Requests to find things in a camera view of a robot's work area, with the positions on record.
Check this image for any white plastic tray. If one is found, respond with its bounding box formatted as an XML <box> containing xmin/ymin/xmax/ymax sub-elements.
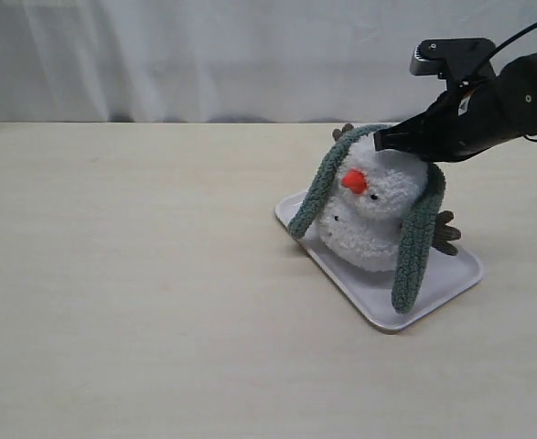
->
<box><xmin>274</xmin><ymin>189</ymin><xmax>486</xmax><ymax>334</ymax></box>

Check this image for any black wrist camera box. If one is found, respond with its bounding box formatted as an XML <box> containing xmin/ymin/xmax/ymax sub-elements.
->
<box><xmin>410</xmin><ymin>37</ymin><xmax>496</xmax><ymax>91</ymax></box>

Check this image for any white plush snowman toy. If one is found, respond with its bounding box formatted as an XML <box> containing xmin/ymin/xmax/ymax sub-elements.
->
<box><xmin>317</xmin><ymin>134</ymin><xmax>446</xmax><ymax>273</ymax></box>

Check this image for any black camera cable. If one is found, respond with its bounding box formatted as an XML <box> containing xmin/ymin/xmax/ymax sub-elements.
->
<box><xmin>468</xmin><ymin>13</ymin><xmax>537</xmax><ymax>79</ymax></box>

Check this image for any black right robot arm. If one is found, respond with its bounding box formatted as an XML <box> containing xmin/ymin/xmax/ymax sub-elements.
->
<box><xmin>373</xmin><ymin>53</ymin><xmax>537</xmax><ymax>163</ymax></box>

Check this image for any green fluffy scarf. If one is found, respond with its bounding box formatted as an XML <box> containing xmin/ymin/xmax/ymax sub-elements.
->
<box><xmin>286</xmin><ymin>123</ymin><xmax>444</xmax><ymax>314</ymax></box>

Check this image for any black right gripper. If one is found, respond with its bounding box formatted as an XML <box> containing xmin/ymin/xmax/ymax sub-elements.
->
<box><xmin>373</xmin><ymin>80</ymin><xmax>501</xmax><ymax>163</ymax></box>

